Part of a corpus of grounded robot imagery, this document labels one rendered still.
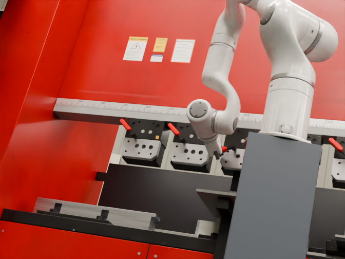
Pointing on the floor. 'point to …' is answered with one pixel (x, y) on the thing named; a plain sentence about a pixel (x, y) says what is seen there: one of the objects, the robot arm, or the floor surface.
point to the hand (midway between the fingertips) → (217, 149)
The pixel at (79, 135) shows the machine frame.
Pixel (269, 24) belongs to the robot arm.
